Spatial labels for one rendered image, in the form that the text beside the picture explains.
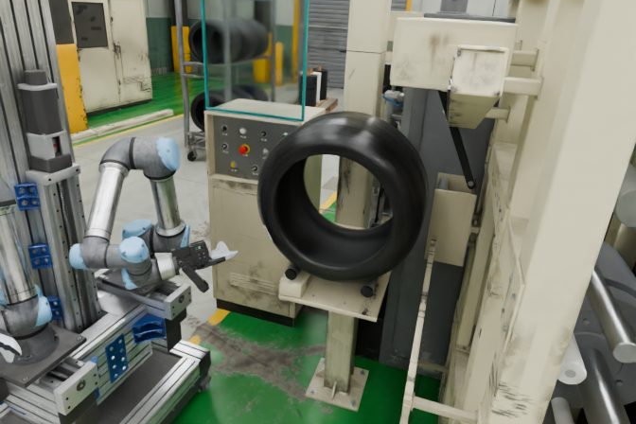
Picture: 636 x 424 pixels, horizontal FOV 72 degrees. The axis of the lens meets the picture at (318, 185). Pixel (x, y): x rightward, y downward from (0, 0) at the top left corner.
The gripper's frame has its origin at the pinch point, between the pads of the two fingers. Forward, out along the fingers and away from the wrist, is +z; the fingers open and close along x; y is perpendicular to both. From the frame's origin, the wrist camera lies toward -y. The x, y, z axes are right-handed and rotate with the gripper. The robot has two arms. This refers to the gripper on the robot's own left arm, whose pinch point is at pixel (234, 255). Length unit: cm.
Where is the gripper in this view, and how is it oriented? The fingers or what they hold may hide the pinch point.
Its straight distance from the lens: 155.2
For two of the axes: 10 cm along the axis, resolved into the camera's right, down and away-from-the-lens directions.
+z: 9.2, -2.3, 3.3
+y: -2.0, -9.7, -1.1
